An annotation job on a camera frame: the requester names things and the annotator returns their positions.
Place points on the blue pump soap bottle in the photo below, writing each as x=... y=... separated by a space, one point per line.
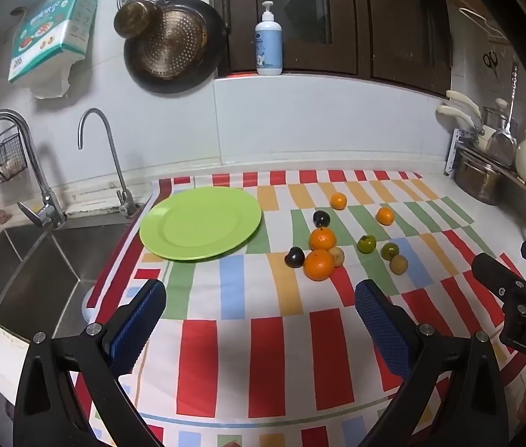
x=269 y=46

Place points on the green plate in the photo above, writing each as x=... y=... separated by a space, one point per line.
x=200 y=223

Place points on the steel cooking pot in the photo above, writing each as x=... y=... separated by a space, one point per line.
x=477 y=177

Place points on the colourful striped cloth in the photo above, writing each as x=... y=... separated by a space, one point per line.
x=244 y=298

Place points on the teal tissue pack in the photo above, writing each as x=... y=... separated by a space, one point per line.
x=51 y=37

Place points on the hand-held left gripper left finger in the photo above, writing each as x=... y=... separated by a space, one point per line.
x=136 y=328

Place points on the orange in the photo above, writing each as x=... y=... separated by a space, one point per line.
x=385 y=216
x=322 y=240
x=318 y=265
x=338 y=200

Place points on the tall chrome faucet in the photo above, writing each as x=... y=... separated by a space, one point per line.
x=34 y=167

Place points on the small brass pot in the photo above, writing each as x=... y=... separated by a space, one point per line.
x=136 y=19

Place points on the steel sink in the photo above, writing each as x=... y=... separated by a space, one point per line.
x=34 y=279

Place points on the thin gooseneck faucet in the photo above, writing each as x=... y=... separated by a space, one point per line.
x=112 y=149

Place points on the tan longan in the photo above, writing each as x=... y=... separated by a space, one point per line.
x=338 y=256
x=399 y=263

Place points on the dark wooden window frame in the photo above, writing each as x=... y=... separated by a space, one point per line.
x=384 y=23

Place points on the green fruit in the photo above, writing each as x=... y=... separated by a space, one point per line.
x=366 y=244
x=389 y=251

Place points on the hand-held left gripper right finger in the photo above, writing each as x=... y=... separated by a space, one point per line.
x=384 y=330

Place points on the metal kitchen rack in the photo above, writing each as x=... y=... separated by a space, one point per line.
x=523 y=186

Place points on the black scissors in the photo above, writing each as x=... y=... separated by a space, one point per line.
x=491 y=61

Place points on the black frying pan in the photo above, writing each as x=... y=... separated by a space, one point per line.
x=174 y=51

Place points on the dark plum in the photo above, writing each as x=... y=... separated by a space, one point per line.
x=321 y=218
x=294 y=257

